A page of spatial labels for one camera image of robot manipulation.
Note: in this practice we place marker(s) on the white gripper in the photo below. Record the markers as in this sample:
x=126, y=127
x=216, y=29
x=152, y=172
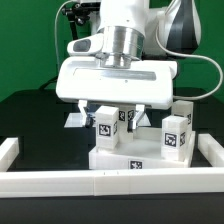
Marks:
x=148, y=82

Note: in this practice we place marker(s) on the white square table top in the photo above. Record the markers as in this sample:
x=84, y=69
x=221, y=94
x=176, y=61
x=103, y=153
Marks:
x=144, y=152

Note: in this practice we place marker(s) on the white marker sheet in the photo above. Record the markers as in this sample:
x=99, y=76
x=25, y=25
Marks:
x=75, y=120

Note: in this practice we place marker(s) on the white right fence bar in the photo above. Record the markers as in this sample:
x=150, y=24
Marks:
x=211, y=150

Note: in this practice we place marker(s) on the white fence bar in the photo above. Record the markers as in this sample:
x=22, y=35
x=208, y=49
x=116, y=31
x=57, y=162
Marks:
x=115, y=182
x=9, y=150
x=211, y=150

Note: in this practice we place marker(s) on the white left fence bar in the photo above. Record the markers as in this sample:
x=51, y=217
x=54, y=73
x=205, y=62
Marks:
x=9, y=150

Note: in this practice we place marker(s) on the white front fence bar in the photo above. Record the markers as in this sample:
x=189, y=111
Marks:
x=115, y=182

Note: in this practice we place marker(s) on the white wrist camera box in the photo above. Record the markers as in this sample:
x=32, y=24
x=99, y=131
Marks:
x=86, y=46

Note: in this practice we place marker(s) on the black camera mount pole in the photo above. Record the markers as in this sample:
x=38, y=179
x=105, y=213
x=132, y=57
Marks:
x=75, y=15

